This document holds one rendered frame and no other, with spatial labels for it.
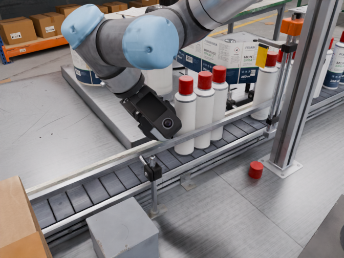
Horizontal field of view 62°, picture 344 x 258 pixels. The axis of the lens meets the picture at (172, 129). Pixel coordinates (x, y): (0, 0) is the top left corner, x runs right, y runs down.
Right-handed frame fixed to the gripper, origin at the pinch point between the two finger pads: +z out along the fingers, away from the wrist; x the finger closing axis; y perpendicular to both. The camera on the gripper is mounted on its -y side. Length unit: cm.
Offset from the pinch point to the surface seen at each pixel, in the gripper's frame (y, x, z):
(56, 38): 366, -11, 94
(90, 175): -3.8, 17.8, -13.4
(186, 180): -5.3, 4.6, 8.9
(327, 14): -16.2, -35.2, -13.4
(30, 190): 3.8, 29.3, -14.6
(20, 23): 371, 10, 55
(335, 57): 1, -62, 28
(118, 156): 3.7, 12.4, -4.8
